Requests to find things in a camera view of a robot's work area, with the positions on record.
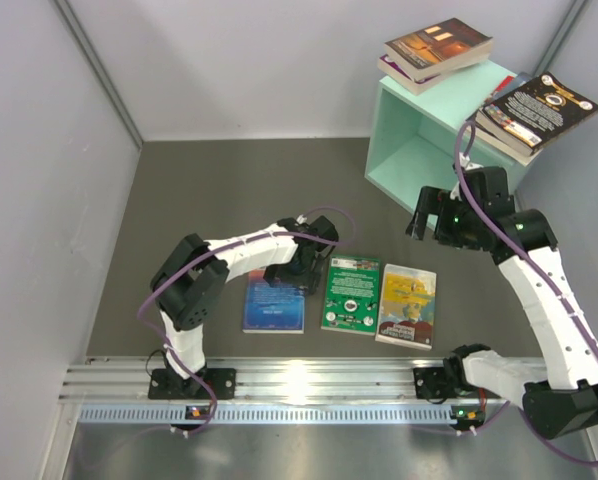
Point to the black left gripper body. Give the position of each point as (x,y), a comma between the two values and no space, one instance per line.
(295,275)

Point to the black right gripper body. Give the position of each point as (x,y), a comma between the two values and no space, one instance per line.
(455,223)

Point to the orange blue sunset book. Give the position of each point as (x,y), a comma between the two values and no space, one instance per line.
(276,309)

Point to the yellow blue cover book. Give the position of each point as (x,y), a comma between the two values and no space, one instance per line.
(407,307)

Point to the black back cover book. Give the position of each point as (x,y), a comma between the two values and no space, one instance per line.
(535,114)

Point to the purple Roald Dahl book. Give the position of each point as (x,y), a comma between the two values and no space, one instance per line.
(416,87)

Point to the red Treehouse book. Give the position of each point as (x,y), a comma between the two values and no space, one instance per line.
(504,87)

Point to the Edward Tulane dark book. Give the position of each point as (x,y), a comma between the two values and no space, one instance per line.
(440,48)

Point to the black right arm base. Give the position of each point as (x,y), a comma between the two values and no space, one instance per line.
(436,384)

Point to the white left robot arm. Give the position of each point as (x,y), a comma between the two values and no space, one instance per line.
(189,283)

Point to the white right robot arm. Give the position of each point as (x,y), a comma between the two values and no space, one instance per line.
(480,214)

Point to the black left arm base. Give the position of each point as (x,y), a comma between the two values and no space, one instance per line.
(166,384)

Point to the green back cover book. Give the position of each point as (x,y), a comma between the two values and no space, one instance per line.
(352,295)

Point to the mint green cube shelf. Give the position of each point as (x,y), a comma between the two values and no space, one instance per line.
(413,136)

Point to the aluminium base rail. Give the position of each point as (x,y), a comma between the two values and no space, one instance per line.
(331,391)

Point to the right aluminium frame post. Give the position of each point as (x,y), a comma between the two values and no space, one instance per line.
(567,25)

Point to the aluminium corner frame post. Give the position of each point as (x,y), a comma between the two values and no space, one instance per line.
(74,26)

